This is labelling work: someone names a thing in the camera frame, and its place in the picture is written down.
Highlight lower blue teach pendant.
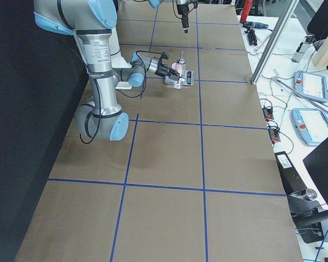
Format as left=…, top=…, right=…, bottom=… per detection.
left=291, top=108, right=328, bottom=146

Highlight lower orange black connector block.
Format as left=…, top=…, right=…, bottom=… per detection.
left=268, top=126, right=280, bottom=144

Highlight white camera stand pole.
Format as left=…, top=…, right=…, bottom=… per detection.
left=109, top=24, right=137, bottom=90

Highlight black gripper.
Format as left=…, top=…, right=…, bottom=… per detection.
left=176, top=2, right=189, bottom=33
left=154, top=64, right=181, bottom=81

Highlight upper orange black connector block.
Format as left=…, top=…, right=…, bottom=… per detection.
left=262, top=107, right=274, bottom=122

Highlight long metal rod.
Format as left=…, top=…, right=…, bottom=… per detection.
left=273, top=76, right=328, bottom=122

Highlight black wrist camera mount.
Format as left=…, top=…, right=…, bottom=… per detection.
left=158, top=51, right=169, bottom=67

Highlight blue teach pendant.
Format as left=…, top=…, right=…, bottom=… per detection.
left=291, top=108, right=328, bottom=146
left=294, top=70, right=328, bottom=103

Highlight grey water bottle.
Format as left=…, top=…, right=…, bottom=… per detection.
left=291, top=33, right=315, bottom=63

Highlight upper blue teach pendant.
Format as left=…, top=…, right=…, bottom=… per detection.
left=294, top=70, right=328, bottom=103

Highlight aluminium frame post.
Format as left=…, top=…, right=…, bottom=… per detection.
left=250, top=0, right=299, bottom=85

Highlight clear glass sauce bottle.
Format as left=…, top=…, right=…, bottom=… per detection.
left=174, top=51, right=186, bottom=89

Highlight black folded tripod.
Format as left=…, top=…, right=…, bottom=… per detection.
left=245, top=26, right=257, bottom=46

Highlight silver digital kitchen scale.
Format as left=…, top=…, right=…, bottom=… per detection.
left=165, top=70, right=195, bottom=86

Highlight black monitor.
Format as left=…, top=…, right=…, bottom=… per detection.
left=303, top=137, right=328, bottom=204

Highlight blue folded umbrella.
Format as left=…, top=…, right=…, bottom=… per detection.
left=243, top=21, right=268, bottom=29

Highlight red fire extinguisher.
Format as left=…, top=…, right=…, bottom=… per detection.
left=239, top=0, right=253, bottom=24

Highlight black box with white label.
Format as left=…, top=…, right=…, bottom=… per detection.
left=275, top=151, right=307, bottom=195

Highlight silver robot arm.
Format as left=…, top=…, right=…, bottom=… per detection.
left=34, top=1, right=182, bottom=141

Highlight orange black connector block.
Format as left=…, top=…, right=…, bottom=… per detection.
left=268, top=126, right=280, bottom=144
left=262, top=107, right=274, bottom=122

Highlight pink plastic cup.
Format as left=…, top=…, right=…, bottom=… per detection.
left=172, top=63, right=178, bottom=71

